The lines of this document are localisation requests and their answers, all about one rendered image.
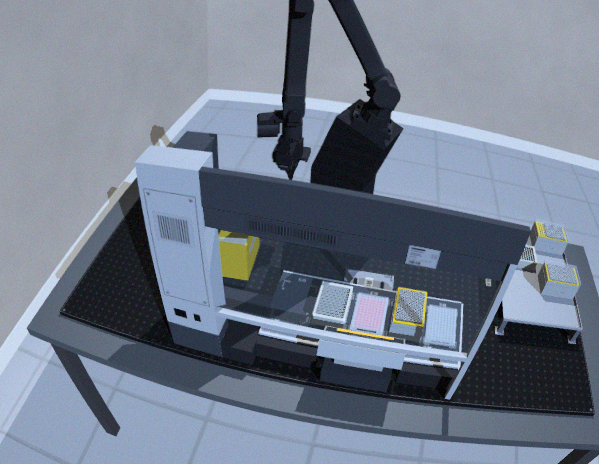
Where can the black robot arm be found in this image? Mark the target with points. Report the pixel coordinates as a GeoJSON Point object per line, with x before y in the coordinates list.
{"type": "Point", "coordinates": [369, 115]}

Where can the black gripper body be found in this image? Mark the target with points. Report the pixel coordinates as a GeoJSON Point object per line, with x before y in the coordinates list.
{"type": "Point", "coordinates": [305, 155]}

